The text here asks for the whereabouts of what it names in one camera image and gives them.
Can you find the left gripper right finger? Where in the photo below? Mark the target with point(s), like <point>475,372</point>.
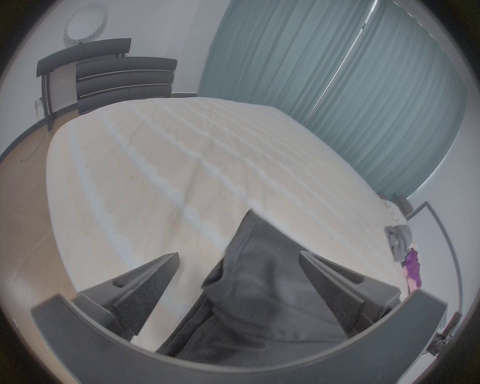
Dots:
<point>337,290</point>

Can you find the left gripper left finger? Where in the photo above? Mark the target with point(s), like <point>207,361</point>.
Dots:
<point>144,290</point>

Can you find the pile of clothes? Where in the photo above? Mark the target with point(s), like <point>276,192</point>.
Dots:
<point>404,247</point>

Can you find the bed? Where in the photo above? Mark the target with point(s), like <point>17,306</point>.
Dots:
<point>180,161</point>

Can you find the dark grey garment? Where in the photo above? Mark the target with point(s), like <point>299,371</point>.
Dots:
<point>258,292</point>

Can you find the blue-green curtain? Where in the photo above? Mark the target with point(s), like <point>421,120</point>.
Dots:
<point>277,52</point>
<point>397,108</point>

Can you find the dark grey dressing table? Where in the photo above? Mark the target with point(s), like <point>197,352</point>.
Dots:
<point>112,78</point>

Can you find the round wall mirror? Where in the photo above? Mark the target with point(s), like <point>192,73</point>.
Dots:
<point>85,22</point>

